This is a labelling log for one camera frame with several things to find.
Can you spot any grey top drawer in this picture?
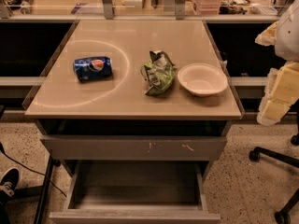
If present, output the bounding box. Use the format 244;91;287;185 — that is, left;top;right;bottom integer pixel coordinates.
41;135;226;161

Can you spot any white paper bowl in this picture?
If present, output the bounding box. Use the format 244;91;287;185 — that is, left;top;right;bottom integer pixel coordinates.
178;63;228;97

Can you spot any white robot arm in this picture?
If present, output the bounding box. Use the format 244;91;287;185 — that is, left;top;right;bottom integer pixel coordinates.
255;0;299;126

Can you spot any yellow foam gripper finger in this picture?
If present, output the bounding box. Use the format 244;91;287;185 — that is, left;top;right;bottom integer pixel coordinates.
255;21;278;46
257;61;299;126

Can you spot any grey drawer cabinet frame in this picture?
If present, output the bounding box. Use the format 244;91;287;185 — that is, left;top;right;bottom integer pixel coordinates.
32;119;233;224

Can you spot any grey open middle drawer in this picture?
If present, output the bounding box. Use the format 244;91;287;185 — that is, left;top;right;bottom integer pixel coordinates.
50;161;221;224

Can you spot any green jalapeno chip bag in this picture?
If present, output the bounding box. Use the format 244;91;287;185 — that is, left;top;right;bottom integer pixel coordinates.
140;50;175;96

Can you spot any black office chair base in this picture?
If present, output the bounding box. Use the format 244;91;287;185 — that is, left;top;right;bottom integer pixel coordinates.
248;133;299;224

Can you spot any black sneaker shoe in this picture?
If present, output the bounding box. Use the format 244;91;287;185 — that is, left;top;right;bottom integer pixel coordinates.
0;168;20;205

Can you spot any blue Pepsi can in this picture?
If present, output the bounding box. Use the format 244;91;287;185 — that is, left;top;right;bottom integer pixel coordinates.
73;56;112;81

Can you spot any black floor cable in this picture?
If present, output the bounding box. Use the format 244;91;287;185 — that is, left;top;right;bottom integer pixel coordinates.
0;142;68;198

